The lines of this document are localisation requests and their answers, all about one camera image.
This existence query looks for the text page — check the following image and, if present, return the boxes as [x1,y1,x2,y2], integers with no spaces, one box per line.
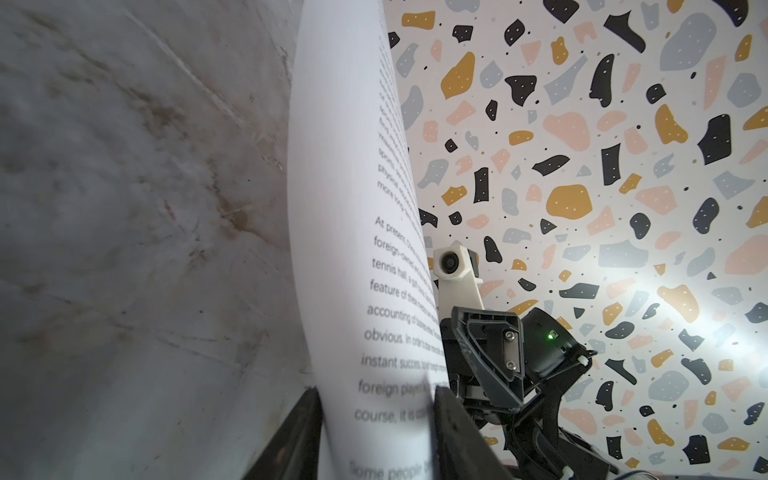
[287,1,447,479]

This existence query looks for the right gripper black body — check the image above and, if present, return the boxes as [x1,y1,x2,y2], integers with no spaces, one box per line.
[440,307,597,426]

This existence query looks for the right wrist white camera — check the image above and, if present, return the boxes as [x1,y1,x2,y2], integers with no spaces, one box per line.
[433,245,484,319]

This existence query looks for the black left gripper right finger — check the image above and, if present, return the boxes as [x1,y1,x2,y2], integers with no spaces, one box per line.
[433,386,513,480]

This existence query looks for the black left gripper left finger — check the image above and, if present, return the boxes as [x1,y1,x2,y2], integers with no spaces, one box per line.
[242,388,323,480]

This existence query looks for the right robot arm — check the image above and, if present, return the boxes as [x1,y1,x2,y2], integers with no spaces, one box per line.
[441,307,652,479]

